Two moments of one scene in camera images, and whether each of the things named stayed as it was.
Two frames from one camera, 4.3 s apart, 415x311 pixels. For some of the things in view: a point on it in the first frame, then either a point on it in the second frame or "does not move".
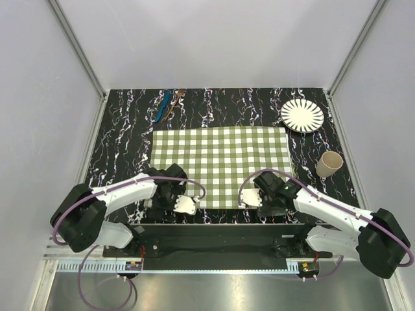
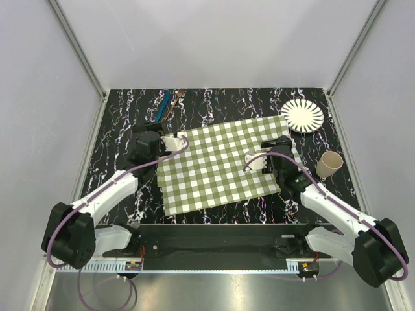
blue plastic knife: [164, 103] does not move
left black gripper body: [159, 204] → [157, 127]
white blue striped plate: [302, 115] does not move
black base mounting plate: [217, 241] does not move
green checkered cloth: [220, 162] does not move
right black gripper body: [270, 208] → [270, 170]
